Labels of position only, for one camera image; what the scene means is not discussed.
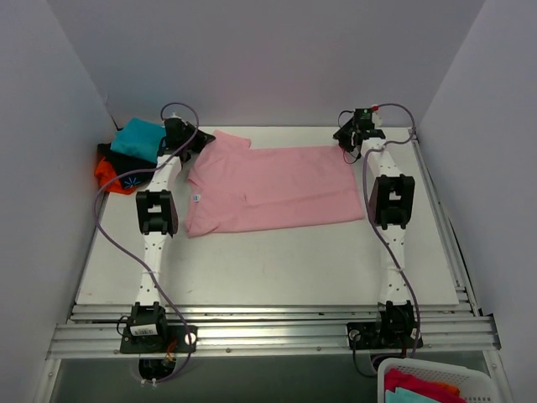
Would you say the pink t-shirt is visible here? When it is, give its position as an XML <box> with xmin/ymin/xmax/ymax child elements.
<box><xmin>184</xmin><ymin>130</ymin><xmax>364</xmax><ymax>238</ymax></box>

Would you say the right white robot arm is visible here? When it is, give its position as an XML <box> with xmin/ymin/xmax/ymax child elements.
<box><xmin>333</xmin><ymin>105</ymin><xmax>416</xmax><ymax>347</ymax></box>

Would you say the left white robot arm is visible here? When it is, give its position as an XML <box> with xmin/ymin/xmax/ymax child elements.
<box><xmin>127</xmin><ymin>115</ymin><xmax>214</xmax><ymax>352</ymax></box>

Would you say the teal folded t-shirt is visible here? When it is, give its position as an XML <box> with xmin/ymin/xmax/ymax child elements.
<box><xmin>111</xmin><ymin>118</ymin><xmax>165</xmax><ymax>163</ymax></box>

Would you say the black folded t-shirt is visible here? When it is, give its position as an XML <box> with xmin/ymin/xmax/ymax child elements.
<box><xmin>97</xmin><ymin>144</ymin><xmax>156</xmax><ymax>190</ymax></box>

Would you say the orange folded t-shirt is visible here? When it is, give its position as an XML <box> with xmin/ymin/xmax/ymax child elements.
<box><xmin>94</xmin><ymin>157</ymin><xmax>136</xmax><ymax>195</ymax></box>

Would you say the red shirt in basket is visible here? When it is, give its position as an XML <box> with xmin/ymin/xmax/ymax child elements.
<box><xmin>384</xmin><ymin>369</ymin><xmax>444</xmax><ymax>402</ymax></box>

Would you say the teal shirt in basket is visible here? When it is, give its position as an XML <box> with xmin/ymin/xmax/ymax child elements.
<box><xmin>384</xmin><ymin>388</ymin><xmax>435</xmax><ymax>403</ymax></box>

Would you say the orange shirt in basket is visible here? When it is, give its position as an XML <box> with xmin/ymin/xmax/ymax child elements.
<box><xmin>435</xmin><ymin>382</ymin><xmax>461</xmax><ymax>396</ymax></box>

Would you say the white laundry basket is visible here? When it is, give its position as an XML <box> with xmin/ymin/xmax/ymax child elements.
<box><xmin>378</xmin><ymin>358</ymin><xmax>502</xmax><ymax>402</ymax></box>

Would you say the black thin cable right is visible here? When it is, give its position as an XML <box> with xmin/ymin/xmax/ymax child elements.
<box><xmin>337</xmin><ymin>109</ymin><xmax>364</xmax><ymax>165</ymax></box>

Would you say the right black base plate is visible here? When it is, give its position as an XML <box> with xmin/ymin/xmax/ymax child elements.
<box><xmin>346</xmin><ymin>322</ymin><xmax>414</xmax><ymax>350</ymax></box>

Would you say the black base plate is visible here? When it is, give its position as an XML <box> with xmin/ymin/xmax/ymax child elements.
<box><xmin>119</xmin><ymin>324</ymin><xmax>197</xmax><ymax>354</ymax></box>
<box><xmin>346</xmin><ymin>322</ymin><xmax>414</xmax><ymax>350</ymax></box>

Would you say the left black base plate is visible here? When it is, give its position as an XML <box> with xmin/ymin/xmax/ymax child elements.
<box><xmin>119</xmin><ymin>324</ymin><xmax>197</xmax><ymax>354</ymax></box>

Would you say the aluminium rail frame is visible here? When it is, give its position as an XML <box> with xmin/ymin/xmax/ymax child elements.
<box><xmin>49</xmin><ymin>144</ymin><xmax>500</xmax><ymax>359</ymax></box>

